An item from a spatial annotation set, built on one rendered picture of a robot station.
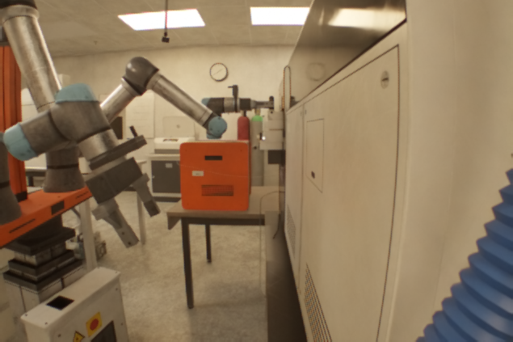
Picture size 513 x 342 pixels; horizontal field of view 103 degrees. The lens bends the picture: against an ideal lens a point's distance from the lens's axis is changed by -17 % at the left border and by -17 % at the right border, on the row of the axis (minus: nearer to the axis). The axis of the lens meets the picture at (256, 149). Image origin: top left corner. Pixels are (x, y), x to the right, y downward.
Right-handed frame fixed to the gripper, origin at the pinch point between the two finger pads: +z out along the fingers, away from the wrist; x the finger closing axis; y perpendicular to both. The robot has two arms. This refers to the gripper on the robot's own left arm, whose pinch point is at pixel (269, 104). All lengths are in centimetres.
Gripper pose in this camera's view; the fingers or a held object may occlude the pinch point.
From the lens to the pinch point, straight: 114.7
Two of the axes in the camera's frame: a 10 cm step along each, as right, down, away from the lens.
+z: 10.0, 0.0, -0.3
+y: 0.0, 10.0, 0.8
